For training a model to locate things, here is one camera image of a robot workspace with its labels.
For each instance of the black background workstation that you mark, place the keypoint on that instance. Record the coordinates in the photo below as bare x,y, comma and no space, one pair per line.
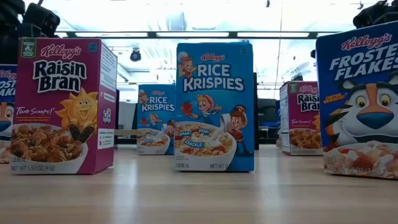
267,118

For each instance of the Frosted Flakes cereal box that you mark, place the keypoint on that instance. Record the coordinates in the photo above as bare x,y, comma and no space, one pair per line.
7,93
357,109

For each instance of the Rice Krispies cereal box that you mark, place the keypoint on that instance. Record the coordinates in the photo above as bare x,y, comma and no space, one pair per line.
155,105
214,93

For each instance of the black round hanging camera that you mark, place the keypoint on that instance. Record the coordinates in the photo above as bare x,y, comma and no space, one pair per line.
135,55

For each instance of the wooden shelf board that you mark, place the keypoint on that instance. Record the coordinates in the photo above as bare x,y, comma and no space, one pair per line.
124,132

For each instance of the small black hanging device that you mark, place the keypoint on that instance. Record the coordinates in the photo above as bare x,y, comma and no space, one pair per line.
297,77

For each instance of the Raisin Bran cereal box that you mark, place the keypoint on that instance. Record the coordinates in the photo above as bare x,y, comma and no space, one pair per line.
62,109
298,124

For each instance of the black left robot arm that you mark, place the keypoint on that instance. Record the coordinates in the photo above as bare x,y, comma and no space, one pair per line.
9,46

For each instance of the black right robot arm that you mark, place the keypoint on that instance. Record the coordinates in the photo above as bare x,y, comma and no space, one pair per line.
392,14

